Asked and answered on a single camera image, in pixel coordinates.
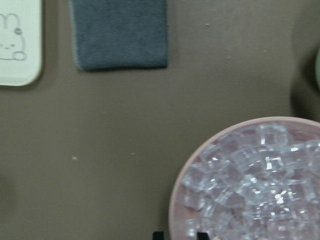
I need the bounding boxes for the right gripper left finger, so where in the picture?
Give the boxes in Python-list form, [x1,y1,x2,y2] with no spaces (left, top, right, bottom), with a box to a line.
[152,231,164,240]

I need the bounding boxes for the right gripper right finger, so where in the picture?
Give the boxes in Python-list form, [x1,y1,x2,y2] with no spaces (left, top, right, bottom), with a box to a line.
[196,232,209,240]

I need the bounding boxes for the pink bowl of ice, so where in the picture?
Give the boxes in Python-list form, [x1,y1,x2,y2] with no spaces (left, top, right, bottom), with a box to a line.
[169,117,320,240]

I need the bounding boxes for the grey folded cloth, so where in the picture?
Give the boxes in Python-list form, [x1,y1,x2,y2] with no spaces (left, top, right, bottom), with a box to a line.
[69,0,168,71]

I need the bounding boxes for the mint green bowl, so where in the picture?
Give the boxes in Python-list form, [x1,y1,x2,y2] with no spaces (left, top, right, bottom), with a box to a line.
[314,49,320,89]

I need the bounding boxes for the cream rabbit tray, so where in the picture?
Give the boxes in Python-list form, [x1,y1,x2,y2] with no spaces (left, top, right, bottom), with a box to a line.
[0,0,44,87]

